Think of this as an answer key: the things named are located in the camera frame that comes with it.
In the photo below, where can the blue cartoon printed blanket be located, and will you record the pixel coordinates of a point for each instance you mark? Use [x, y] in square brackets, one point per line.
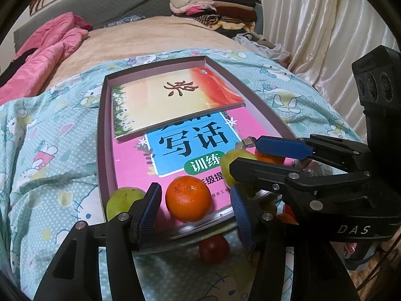
[47, 163]

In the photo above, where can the pink workbook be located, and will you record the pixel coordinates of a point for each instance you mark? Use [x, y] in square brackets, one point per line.
[128, 163]

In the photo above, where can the shallow cardboard box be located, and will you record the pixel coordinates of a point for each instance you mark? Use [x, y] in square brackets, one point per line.
[101, 131]

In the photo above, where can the beige blanket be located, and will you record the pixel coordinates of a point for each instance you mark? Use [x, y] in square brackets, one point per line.
[156, 37]

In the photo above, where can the medium orange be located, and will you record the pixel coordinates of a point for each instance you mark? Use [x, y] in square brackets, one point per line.
[269, 158]

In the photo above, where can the cream satin curtain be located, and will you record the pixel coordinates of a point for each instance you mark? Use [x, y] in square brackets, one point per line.
[313, 37]

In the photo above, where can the beige and orange book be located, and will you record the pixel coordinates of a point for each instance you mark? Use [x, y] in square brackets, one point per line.
[141, 100]

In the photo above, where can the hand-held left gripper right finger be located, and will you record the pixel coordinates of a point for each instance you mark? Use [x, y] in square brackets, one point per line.
[241, 213]

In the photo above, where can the pink quilt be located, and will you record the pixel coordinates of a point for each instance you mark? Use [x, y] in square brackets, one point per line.
[47, 47]

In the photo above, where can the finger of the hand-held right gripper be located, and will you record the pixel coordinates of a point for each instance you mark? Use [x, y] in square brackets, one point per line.
[282, 149]
[266, 172]

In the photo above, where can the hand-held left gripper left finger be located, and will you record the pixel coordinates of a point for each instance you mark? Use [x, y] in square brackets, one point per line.
[150, 207]

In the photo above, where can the small metal object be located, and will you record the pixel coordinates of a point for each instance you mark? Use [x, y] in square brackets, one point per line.
[246, 142]

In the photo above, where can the pile of folded clothes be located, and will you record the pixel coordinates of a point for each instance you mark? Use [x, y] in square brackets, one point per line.
[225, 9]

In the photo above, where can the red cherry tomato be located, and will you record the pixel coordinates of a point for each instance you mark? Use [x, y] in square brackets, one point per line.
[287, 214]
[214, 249]

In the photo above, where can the white crumpled garment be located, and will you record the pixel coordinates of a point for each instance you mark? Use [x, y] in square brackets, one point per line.
[266, 47]

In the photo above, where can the black garment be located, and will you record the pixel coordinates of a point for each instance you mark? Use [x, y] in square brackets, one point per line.
[15, 65]

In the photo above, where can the large orange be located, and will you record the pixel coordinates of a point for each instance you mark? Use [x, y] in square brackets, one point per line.
[188, 198]

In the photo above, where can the dark patterned pillow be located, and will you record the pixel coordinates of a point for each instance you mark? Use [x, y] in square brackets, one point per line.
[128, 21]

